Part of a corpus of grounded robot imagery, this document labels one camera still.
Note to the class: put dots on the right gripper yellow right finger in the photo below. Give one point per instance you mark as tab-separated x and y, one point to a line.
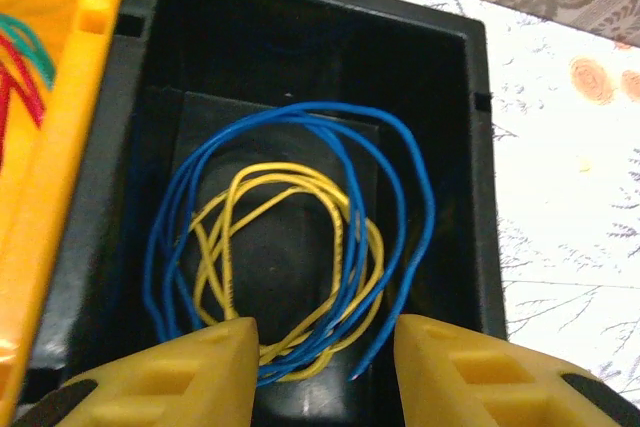
500	382

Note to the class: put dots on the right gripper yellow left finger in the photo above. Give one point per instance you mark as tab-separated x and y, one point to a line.
165	382

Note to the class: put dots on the yellow plastic bin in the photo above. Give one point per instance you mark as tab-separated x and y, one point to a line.
55	147

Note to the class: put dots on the black plastic bin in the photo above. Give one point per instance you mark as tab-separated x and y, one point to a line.
300	47

